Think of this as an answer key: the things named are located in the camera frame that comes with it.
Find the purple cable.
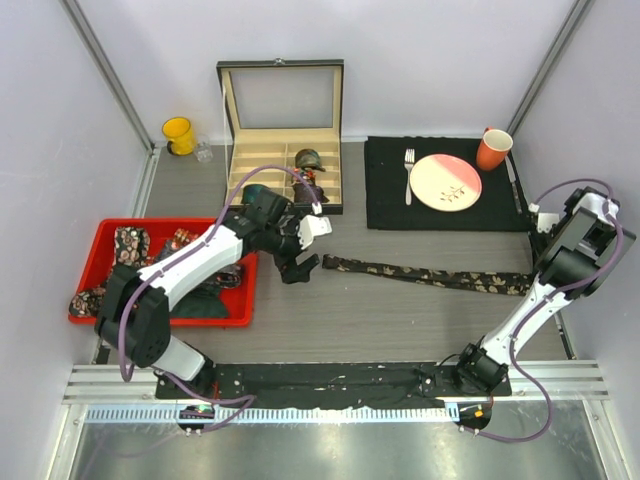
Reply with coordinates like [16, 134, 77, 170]
[459, 179, 626, 444]
[84, 164, 324, 459]

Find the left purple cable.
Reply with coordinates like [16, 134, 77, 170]
[84, 164, 324, 459]

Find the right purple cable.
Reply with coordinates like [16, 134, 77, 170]
[459, 179, 626, 444]

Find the pink cream plate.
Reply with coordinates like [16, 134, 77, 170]
[410, 154, 483, 213]

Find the black gold leaf tie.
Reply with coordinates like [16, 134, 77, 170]
[322, 254, 534, 296]

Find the silver fork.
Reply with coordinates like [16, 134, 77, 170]
[404, 148, 415, 206]

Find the aluminium front rail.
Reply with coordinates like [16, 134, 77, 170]
[63, 360, 609, 431]

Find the rolled green blue tie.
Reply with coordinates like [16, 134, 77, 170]
[241, 184, 266, 205]

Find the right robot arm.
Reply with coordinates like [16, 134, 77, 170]
[321, 186, 635, 395]

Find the dark green leaf tie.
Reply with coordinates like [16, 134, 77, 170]
[170, 286, 229, 319]

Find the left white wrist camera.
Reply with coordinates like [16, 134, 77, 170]
[297, 215, 332, 250]

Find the rolled dark maroon tie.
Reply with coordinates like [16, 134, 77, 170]
[292, 183, 329, 204]

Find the black tie storage box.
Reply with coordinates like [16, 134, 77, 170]
[216, 58, 344, 215]

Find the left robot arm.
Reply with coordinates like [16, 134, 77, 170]
[95, 189, 332, 399]

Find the orange mug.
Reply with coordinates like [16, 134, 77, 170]
[476, 127, 514, 171]

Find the red plastic bin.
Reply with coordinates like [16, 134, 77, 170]
[77, 217, 258, 328]

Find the silver knife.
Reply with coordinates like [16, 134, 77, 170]
[504, 155, 523, 215]

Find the black placemat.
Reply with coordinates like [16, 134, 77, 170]
[364, 137, 529, 232]

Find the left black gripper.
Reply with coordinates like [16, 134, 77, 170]
[262, 213, 318, 284]

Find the yellow mug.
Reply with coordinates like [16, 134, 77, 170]
[162, 117, 197, 156]

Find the orange striped rolled tie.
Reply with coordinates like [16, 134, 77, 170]
[171, 228, 199, 250]

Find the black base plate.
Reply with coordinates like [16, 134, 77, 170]
[154, 362, 490, 410]

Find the clear glass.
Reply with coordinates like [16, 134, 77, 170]
[193, 134, 213, 163]

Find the rolled orange floral tie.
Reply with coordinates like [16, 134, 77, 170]
[291, 168, 318, 184]

